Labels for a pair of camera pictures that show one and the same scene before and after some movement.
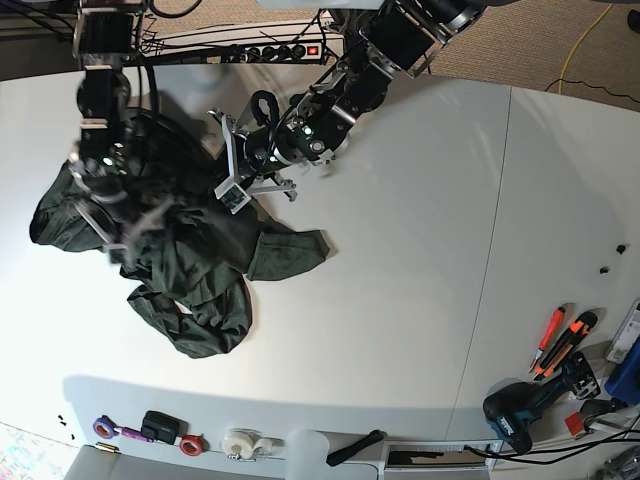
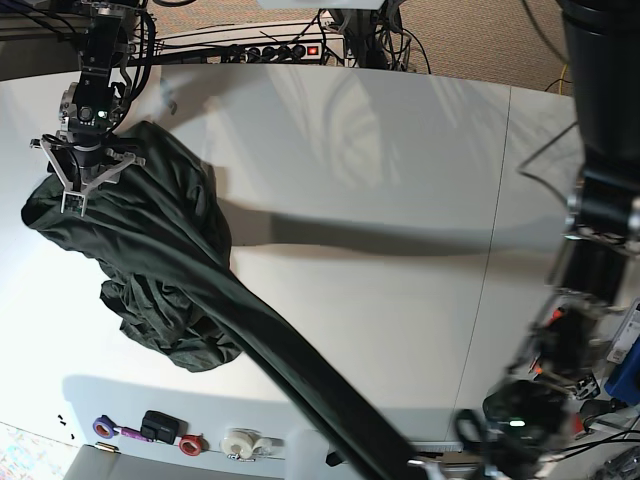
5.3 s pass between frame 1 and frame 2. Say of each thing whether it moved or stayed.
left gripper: moved
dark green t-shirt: moved
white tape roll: stayed
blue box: stayed
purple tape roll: stayed
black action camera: stayed
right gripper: moved
